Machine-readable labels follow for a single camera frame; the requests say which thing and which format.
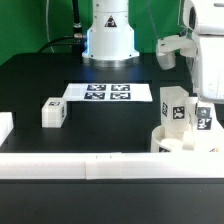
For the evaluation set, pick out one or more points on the white left fence rail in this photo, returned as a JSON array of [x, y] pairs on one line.
[[6, 125]]

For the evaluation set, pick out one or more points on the white fence rail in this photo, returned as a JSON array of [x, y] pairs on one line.
[[6, 125], [96, 166]]

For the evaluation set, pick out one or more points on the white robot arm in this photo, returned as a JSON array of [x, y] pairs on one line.
[[110, 42]]

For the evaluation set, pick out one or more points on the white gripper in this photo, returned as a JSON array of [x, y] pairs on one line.
[[205, 20]]

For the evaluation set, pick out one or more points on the white sheet with tags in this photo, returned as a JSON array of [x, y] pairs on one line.
[[108, 92]]

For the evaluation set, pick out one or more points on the white front fence rail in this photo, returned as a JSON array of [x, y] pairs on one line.
[[96, 166]]

